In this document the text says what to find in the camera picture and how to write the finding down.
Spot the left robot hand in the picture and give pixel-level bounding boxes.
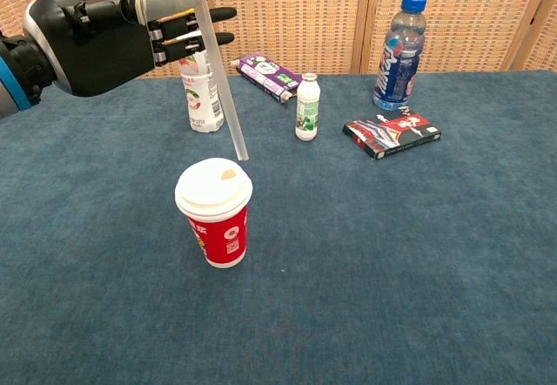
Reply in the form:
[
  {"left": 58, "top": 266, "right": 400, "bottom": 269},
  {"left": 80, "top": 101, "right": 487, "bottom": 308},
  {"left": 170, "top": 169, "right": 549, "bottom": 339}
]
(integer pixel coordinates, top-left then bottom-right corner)
[{"left": 23, "top": 0, "right": 242, "bottom": 98}]

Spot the clear plastic straw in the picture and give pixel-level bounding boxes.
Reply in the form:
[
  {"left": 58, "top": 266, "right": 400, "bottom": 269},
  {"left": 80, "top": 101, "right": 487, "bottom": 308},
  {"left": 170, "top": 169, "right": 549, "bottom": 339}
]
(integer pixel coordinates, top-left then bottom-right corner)
[{"left": 191, "top": 0, "right": 251, "bottom": 162}]

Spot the red paper cup white lid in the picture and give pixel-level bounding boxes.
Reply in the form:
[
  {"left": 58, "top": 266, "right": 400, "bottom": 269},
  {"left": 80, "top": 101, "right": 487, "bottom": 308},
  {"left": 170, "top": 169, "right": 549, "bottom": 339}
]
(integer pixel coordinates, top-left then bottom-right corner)
[{"left": 174, "top": 157, "right": 254, "bottom": 269}]

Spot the yellow cap white drink bottle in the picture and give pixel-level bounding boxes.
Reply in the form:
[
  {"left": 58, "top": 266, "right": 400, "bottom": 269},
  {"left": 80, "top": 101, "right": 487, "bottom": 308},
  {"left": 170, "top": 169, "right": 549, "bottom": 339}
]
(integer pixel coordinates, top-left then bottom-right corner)
[{"left": 179, "top": 49, "right": 225, "bottom": 134}]

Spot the purple drink carton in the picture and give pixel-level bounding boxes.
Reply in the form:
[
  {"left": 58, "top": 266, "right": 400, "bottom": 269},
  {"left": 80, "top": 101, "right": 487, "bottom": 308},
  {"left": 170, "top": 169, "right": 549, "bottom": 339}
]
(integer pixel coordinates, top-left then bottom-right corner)
[{"left": 230, "top": 53, "right": 304, "bottom": 107}]

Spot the small white yogurt bottle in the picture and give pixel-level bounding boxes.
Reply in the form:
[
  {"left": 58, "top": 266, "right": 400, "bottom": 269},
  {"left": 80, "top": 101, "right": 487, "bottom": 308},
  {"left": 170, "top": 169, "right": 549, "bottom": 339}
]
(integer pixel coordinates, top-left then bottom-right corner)
[{"left": 294, "top": 71, "right": 322, "bottom": 142}]

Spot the blue cap sports drink bottle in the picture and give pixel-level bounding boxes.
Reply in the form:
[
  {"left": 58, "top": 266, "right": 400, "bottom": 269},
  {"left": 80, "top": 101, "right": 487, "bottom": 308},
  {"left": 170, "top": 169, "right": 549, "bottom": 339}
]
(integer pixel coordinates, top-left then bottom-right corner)
[{"left": 372, "top": 0, "right": 428, "bottom": 112}]

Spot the red black flat box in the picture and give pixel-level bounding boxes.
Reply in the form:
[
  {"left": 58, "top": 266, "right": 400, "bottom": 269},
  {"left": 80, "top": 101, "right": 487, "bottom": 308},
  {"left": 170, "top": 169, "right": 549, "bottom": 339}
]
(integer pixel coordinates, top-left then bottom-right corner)
[{"left": 341, "top": 106, "right": 444, "bottom": 161}]

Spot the blue table cloth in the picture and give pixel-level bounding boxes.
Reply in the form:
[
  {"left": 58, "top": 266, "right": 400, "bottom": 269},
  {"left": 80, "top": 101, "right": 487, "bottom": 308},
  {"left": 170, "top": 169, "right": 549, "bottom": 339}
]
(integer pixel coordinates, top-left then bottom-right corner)
[{"left": 0, "top": 69, "right": 557, "bottom": 385}]

